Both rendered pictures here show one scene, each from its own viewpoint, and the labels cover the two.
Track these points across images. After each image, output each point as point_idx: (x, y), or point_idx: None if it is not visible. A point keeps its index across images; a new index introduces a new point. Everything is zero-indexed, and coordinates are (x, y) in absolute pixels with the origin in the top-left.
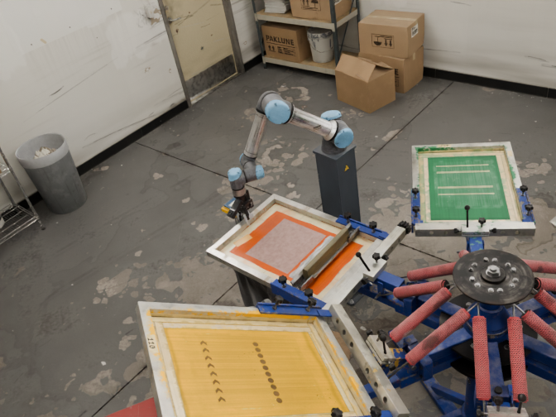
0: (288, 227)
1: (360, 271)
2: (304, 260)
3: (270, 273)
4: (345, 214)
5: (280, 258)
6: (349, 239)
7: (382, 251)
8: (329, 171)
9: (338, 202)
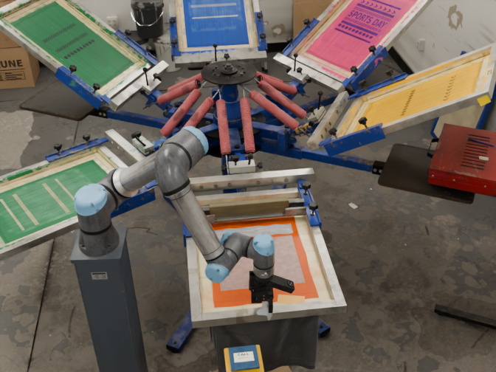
0: (231, 277)
1: (250, 176)
2: None
3: (305, 246)
4: None
5: (280, 252)
6: None
7: (214, 176)
8: (125, 261)
9: (133, 292)
